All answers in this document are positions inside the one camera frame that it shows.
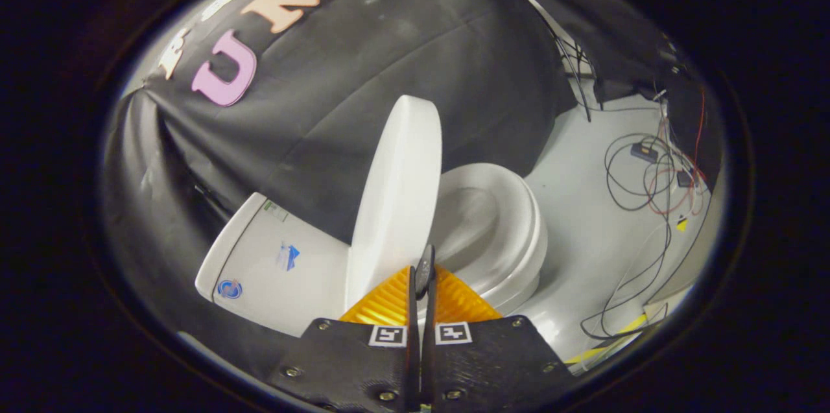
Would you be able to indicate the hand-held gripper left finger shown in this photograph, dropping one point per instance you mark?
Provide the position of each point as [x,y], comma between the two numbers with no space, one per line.
[412,348]

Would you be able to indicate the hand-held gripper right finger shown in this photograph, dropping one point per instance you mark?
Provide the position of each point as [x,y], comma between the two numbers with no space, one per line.
[429,348]

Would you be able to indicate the white toilet lid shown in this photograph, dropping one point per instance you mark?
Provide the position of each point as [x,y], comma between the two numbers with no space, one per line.
[399,192]

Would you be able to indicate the white toilet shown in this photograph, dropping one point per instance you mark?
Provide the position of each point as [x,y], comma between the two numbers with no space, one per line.
[272,270]

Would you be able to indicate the white toilet tank cover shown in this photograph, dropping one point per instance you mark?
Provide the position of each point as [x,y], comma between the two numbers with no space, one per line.
[211,264]

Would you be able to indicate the yellow floor tape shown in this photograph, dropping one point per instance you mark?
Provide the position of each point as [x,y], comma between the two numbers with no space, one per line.
[632,324]

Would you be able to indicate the black backdrop cloth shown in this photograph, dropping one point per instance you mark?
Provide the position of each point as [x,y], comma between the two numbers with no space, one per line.
[389,76]

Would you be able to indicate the small black box device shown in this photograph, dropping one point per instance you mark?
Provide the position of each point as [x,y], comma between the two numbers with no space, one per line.
[644,152]

